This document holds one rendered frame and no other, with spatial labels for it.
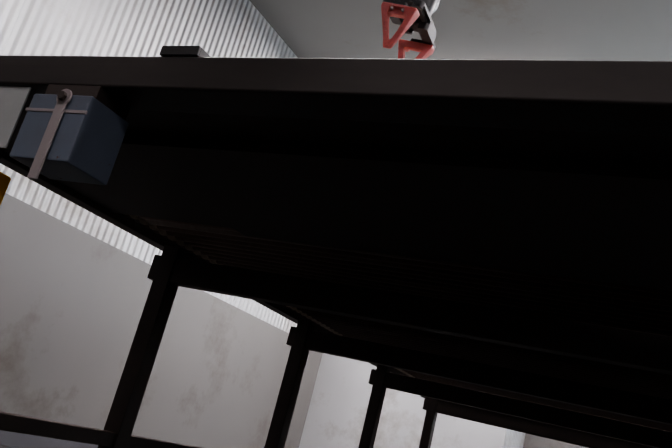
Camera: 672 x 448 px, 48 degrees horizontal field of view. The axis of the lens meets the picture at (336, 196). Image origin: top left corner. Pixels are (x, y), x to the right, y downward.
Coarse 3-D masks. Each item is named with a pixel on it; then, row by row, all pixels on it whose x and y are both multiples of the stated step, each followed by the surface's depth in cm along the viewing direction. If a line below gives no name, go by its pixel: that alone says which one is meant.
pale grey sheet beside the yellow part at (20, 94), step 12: (0, 96) 137; (12, 96) 136; (24, 96) 135; (0, 108) 136; (12, 108) 135; (0, 120) 135; (12, 120) 133; (0, 132) 134; (12, 132) 132; (0, 144) 132
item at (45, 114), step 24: (48, 96) 128; (72, 96) 126; (96, 96) 126; (24, 120) 128; (48, 120) 126; (72, 120) 123; (96, 120) 125; (120, 120) 130; (24, 144) 126; (48, 144) 123; (72, 144) 121; (96, 144) 126; (120, 144) 131; (48, 168) 127; (72, 168) 123; (96, 168) 126
